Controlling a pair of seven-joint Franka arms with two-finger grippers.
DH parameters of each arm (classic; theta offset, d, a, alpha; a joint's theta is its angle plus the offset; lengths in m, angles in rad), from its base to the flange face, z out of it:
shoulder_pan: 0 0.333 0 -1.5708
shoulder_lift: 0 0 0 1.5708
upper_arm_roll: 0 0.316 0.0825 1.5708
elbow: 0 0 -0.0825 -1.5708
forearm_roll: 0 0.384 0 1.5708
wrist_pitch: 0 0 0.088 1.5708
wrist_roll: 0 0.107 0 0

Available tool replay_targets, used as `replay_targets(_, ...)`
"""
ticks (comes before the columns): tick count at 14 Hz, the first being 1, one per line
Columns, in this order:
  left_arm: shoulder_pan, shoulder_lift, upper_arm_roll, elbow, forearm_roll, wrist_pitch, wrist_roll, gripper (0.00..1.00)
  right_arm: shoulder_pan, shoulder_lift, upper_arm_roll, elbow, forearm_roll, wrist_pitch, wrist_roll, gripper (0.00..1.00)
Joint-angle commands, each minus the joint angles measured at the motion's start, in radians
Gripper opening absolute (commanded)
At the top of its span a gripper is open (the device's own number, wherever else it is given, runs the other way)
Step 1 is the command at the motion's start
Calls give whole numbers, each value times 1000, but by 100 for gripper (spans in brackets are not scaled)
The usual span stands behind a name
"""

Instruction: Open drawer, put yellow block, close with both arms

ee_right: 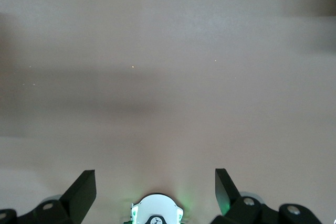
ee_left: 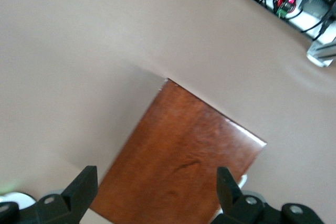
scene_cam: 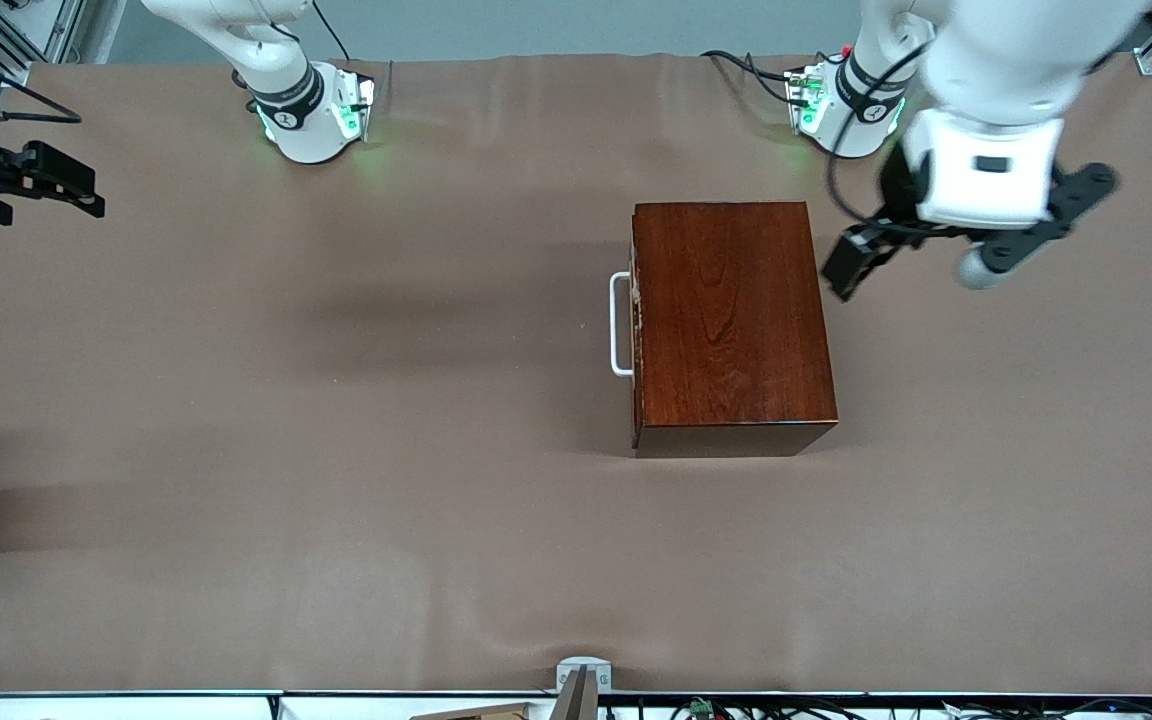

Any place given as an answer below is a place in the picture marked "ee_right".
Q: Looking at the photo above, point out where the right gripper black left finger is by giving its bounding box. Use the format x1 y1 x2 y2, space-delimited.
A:
0 169 97 224

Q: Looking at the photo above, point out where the brown table cloth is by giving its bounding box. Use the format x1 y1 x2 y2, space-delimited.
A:
0 0 336 224

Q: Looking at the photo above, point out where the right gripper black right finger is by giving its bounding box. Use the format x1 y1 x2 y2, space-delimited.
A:
211 168 323 224

